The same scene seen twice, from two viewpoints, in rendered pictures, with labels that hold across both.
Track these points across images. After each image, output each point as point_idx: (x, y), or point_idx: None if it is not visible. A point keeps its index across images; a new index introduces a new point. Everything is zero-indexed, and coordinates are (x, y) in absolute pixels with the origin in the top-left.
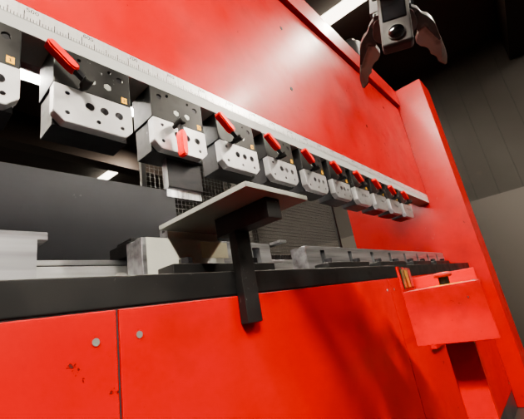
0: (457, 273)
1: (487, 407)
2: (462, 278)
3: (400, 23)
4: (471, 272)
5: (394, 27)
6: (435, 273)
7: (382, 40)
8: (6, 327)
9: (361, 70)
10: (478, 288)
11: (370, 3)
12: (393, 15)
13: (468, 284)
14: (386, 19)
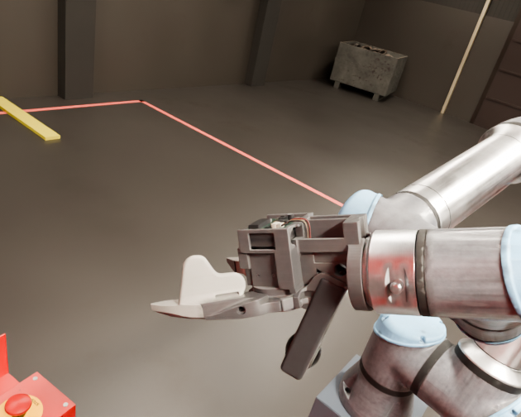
0: None
1: None
2: None
3: (321, 346)
4: (2, 340)
5: (319, 357)
6: (14, 411)
7: (303, 371)
8: None
9: (195, 318)
10: (72, 414)
11: (290, 250)
12: (324, 334)
13: (64, 416)
14: (320, 342)
